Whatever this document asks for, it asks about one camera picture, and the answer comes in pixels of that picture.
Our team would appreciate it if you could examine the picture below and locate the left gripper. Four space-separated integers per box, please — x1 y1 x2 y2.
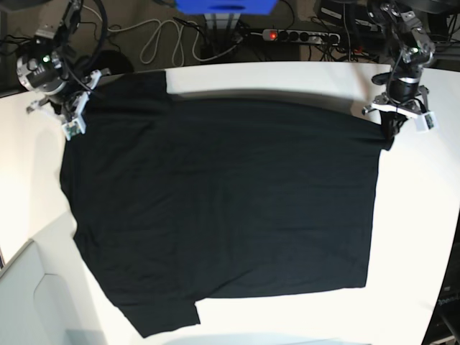
362 73 430 132

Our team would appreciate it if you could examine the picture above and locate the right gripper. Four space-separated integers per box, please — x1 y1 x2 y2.
26 68 111 128

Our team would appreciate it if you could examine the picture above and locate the black T-shirt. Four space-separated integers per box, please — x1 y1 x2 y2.
60 75 392 338

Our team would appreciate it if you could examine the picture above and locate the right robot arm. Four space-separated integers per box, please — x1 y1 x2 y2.
16 1 111 141

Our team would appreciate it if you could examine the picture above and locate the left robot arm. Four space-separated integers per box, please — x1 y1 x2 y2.
362 1 436 139

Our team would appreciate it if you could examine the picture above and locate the black equipment box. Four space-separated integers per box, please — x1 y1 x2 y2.
314 0 375 27

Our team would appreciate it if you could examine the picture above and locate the black power strip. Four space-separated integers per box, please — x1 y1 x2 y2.
250 29 341 47

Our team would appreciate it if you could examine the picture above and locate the blue box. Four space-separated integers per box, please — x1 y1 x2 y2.
175 0 277 15

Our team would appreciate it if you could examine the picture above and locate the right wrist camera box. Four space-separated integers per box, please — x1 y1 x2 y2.
62 119 86 141

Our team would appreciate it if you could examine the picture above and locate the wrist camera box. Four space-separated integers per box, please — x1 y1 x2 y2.
415 111 438 133
62 119 86 141

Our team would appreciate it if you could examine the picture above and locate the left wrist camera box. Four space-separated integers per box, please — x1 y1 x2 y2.
415 111 438 133

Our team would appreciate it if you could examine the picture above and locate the grey looped cable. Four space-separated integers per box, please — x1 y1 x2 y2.
107 18 240 65

